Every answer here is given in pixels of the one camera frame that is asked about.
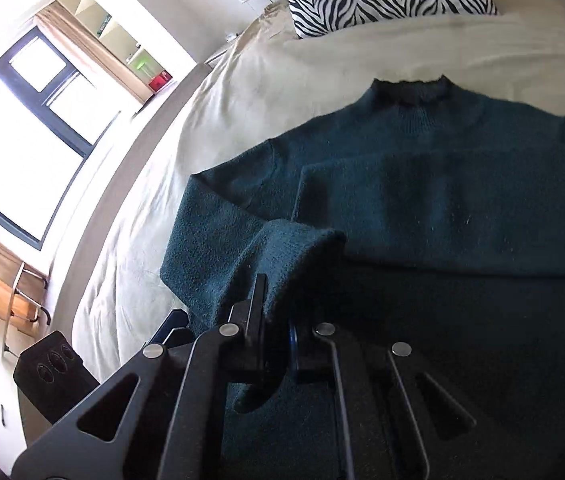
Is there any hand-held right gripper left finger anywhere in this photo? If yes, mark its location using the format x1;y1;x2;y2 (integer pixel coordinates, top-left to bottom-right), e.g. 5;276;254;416
12;274;284;480

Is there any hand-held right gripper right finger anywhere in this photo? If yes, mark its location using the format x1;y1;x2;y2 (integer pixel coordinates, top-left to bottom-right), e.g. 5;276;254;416
287;321;479;480

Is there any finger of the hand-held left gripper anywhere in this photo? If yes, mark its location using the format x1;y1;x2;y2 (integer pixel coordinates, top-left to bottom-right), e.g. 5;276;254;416
152;309;193;349

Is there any dark teal knit sweater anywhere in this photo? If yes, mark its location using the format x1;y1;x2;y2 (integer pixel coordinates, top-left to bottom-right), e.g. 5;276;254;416
160;76;565;480

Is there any white cabinet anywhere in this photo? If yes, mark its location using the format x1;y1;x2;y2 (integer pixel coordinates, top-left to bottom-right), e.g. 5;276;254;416
0;317;30;463

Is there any window seat ledge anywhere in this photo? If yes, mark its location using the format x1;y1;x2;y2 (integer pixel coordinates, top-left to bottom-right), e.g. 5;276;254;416
42;62;213;341

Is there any bed with cream sheet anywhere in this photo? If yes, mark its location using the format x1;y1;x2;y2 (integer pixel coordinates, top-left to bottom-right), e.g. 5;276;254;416
71;0;565;376

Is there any red box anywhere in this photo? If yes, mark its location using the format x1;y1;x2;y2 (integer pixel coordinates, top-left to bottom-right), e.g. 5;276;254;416
148;71;173;94

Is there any dark framed window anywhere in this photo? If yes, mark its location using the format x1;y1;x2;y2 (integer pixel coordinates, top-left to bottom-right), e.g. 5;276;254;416
0;27;121;252

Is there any white built-in shelf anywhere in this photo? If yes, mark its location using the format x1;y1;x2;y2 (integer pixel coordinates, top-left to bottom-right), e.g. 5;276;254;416
60;0;174;96

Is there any metal chair frame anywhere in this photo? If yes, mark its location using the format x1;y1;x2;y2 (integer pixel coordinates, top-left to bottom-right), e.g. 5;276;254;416
6;262;51;327

